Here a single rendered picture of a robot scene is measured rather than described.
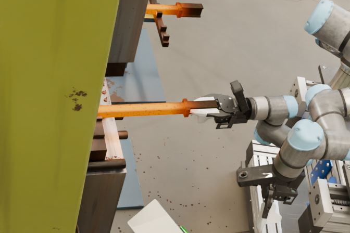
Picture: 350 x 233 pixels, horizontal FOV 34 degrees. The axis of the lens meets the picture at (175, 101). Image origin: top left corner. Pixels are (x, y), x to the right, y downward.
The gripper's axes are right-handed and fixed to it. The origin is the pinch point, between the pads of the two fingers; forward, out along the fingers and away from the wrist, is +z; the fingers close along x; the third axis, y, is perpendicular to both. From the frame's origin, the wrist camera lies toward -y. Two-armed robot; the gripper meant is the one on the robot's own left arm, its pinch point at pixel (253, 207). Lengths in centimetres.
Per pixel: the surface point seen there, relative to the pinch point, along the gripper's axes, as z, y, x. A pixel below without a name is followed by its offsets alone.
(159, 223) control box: -24.9, -31.8, -24.1
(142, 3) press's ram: -60, -43, 4
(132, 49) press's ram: -47, -43, 5
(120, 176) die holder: 4.1, -37.6, 7.6
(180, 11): -7, -22, 73
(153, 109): -7.4, -30.9, 24.4
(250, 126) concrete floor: 93, 41, 116
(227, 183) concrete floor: 93, 25, 76
